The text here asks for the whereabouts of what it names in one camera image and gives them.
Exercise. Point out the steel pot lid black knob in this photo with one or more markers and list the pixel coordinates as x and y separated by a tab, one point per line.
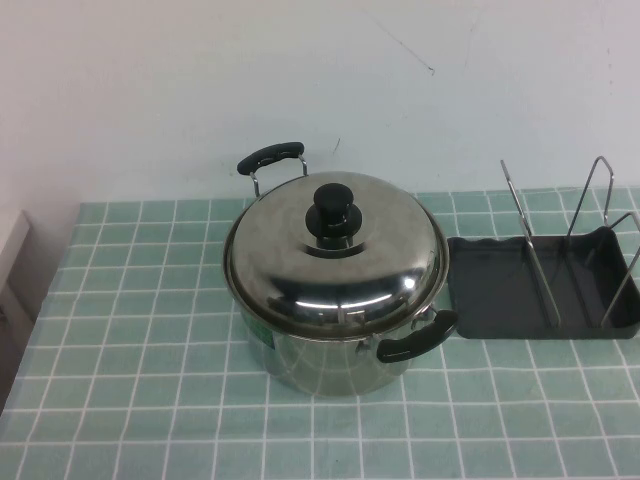
280	280

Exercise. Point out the green checked tablecloth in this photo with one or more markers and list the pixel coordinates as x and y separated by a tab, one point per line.
100	300

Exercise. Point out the stainless steel cooking pot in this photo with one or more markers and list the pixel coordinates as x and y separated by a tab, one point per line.
310	360

